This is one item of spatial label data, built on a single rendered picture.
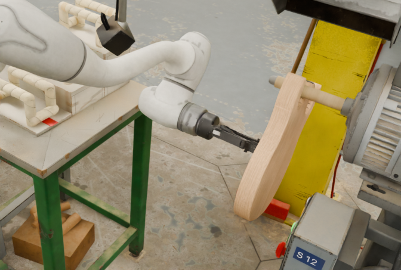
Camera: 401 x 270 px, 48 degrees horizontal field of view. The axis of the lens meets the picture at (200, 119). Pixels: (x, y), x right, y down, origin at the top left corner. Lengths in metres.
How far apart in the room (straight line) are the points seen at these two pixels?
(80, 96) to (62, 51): 0.67
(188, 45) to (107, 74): 0.35
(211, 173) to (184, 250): 0.63
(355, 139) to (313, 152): 1.28
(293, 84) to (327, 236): 0.35
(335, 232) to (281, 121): 0.29
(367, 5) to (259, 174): 0.44
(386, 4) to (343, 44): 1.02
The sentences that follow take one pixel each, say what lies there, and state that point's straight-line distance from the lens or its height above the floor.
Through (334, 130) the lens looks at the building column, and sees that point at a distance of 2.23.
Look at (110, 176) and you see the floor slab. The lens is 2.69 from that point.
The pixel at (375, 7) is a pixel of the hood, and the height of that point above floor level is 1.51.
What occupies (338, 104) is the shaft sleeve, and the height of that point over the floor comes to 1.26.
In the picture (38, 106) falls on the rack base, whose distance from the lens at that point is 1.58.
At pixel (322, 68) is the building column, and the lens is 2.12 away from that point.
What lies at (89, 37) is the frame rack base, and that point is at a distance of 1.67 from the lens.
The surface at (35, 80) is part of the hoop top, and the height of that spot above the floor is 1.05.
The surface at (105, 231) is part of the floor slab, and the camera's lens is 2.40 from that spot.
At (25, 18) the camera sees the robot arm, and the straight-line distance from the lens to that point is 0.84.
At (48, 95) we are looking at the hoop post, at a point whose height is 1.02.
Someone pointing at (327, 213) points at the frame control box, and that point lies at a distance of 1.04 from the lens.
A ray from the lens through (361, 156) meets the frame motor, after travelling 1.09.
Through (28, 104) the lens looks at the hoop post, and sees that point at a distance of 1.44.
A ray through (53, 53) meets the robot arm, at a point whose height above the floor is 1.41.
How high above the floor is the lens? 1.80
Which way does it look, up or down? 34 degrees down
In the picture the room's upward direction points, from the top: 8 degrees clockwise
